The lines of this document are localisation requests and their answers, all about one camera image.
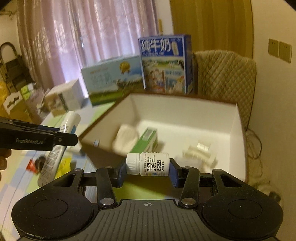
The white beige product box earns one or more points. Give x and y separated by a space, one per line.
64 97

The quilted beige chair cover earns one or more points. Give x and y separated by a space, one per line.
228 76

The white plastic hair claw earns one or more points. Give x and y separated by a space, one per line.
201 152

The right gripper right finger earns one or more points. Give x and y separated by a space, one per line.
188 179

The light blue milk carton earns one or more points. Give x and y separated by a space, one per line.
113 78

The pink curtain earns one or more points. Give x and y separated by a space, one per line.
59 38

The brown cardboard storage box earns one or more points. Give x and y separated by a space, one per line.
180 121

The green tissue packs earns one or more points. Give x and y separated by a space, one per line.
27 91

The dark blue milk carton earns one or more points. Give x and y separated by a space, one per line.
167 63

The yellow snack pouch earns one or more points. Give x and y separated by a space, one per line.
64 167

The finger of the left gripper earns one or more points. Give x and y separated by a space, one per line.
64 139
23 124

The black folding cart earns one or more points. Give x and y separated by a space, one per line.
15 73

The red candy packet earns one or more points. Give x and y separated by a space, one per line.
31 166

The wall power sockets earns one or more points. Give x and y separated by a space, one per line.
280 50

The brown cardboard hanger box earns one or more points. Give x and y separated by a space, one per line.
16 107

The person's left hand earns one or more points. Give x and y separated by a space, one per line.
4 155

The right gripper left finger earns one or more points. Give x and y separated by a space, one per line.
108 178

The white pill bottle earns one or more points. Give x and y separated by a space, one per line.
148 164

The green white medicine box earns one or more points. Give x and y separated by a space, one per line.
147 142

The yellow wooden door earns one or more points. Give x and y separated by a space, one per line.
215 25

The dark brown hair scrunchie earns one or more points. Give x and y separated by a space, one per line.
39 163

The white cream tube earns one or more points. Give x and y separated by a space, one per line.
50 167

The white sock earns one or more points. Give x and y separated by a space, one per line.
126 138

